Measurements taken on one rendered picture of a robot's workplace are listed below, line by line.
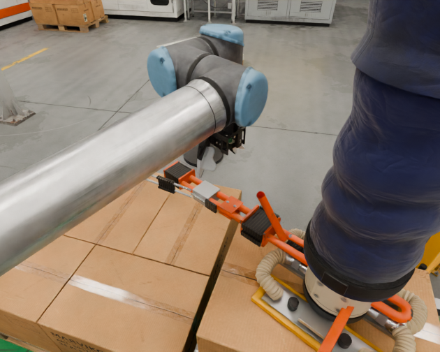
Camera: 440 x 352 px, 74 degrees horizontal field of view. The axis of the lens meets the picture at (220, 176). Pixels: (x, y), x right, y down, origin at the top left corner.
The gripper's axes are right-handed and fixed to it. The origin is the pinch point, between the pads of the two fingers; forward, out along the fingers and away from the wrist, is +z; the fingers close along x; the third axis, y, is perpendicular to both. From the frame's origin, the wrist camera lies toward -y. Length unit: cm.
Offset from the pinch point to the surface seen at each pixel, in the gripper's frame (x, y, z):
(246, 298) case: -13.7, 24.0, 27.3
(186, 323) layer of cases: -20, 1, 68
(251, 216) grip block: 0.7, 13.5, 12.7
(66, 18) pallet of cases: 250, -669, 97
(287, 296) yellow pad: -6.9, 32.5, 24.7
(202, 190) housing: -1.0, -5.4, 12.9
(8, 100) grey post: 21, -344, 99
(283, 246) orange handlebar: -1.7, 26.0, 13.4
